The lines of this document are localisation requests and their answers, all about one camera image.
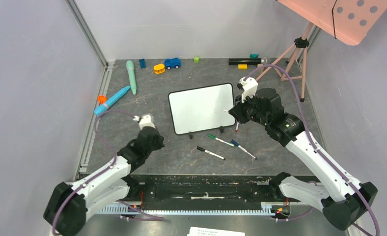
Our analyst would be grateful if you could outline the black whiteboard marker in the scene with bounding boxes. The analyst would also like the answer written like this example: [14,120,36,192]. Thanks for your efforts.
[196,146,226,160]

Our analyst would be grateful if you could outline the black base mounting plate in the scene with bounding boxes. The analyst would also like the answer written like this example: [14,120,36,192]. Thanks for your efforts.
[122,175,286,210]

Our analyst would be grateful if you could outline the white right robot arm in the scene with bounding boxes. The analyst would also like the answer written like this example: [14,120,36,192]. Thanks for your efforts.
[228,88,378,231]

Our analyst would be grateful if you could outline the yellow orange oval toy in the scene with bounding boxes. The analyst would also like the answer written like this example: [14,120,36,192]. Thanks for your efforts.
[153,63,166,74]

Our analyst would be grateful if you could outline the blue toy crayon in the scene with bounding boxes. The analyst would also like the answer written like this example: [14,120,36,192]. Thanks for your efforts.
[94,86,130,116]

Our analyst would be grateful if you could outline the white printed paper sheet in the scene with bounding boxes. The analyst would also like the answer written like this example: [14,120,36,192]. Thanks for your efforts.
[187,227,245,236]

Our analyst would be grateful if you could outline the teal block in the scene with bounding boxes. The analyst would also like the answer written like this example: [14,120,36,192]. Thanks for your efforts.
[249,54,259,59]

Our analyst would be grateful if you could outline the small orange toy piece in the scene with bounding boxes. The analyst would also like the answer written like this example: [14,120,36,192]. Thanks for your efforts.
[97,95,108,105]

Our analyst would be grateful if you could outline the white slotted cable duct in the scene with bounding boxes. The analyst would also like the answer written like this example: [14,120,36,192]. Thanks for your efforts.
[96,203,289,216]

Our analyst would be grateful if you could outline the yellow rectangular block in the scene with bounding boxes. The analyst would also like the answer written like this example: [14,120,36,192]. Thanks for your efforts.
[238,64,248,70]

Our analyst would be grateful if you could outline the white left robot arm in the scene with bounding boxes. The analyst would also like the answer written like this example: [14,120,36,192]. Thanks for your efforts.
[43,126,164,236]

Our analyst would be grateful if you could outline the mint green toy crayon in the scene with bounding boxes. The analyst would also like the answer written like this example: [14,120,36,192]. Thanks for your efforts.
[126,60,137,95]

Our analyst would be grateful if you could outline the white whiteboard black frame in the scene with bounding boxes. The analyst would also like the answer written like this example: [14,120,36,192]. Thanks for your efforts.
[167,83,236,135]

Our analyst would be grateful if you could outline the green whiteboard marker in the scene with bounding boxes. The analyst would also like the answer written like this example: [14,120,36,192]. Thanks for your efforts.
[207,134,235,147]

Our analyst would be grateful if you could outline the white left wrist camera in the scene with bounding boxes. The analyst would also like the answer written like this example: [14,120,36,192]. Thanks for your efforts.
[133,114,156,130]

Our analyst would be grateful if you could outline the dark blue block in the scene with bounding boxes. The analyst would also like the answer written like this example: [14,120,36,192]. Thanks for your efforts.
[139,59,147,68]

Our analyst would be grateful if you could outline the blue toy car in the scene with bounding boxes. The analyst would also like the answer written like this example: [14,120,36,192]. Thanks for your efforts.
[164,58,181,70]

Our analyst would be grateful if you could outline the black cylinder tube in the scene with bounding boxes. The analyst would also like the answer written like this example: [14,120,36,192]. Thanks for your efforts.
[228,58,264,65]

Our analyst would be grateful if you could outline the pink music stand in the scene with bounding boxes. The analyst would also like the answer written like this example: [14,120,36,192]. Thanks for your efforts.
[273,0,387,102]

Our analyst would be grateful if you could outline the blue whiteboard marker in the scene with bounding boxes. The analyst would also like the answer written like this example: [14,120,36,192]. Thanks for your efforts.
[231,140,257,160]

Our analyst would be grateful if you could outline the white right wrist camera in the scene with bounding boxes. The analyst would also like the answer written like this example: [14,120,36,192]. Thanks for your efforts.
[237,77,258,103]

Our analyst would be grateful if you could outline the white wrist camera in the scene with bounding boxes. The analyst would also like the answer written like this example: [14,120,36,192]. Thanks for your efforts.
[133,114,156,130]
[237,77,258,103]

